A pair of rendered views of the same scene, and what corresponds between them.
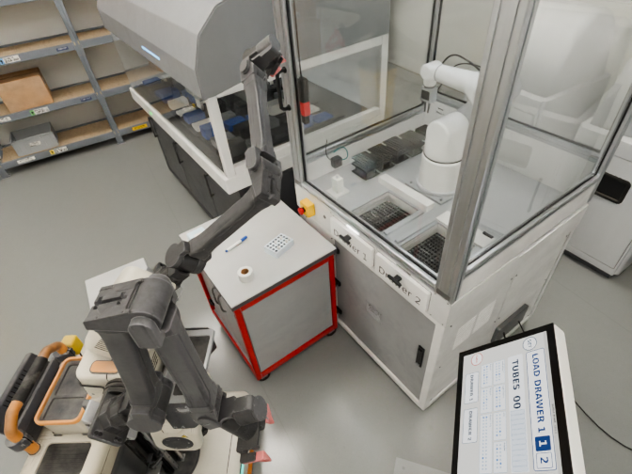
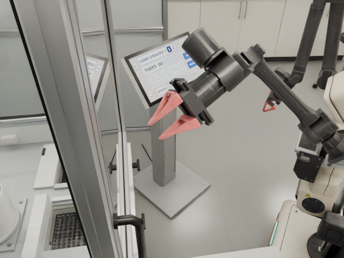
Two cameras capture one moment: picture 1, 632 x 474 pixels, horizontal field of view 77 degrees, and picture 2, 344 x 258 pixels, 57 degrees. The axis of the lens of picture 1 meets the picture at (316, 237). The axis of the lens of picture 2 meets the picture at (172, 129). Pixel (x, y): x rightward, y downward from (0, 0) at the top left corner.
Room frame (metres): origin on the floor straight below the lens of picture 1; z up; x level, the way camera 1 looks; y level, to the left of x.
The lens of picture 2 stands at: (1.93, 0.28, 1.99)
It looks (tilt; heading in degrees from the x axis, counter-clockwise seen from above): 39 degrees down; 204
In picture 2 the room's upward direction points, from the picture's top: straight up
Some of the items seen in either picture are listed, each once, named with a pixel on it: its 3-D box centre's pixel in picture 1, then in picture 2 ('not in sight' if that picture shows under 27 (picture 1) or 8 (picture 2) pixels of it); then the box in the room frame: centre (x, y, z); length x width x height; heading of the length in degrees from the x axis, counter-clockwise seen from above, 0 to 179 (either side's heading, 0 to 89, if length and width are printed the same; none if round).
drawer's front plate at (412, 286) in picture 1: (401, 281); (130, 170); (1.05, -0.33, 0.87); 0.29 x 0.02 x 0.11; 32
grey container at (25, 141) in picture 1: (35, 138); not in sight; (4.07, 2.93, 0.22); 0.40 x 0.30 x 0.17; 117
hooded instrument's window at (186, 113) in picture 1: (234, 69); not in sight; (2.95, 0.47, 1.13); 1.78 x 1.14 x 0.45; 32
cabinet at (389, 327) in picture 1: (421, 268); not in sight; (1.53, -0.59, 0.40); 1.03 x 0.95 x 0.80; 32
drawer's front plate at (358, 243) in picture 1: (351, 241); (134, 227); (1.32, -0.16, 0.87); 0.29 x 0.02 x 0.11; 32
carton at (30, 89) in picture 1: (23, 89); not in sight; (4.15, 2.80, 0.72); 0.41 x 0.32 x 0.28; 117
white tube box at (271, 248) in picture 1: (278, 245); not in sight; (1.43, 0.19, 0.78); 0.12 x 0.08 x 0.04; 137
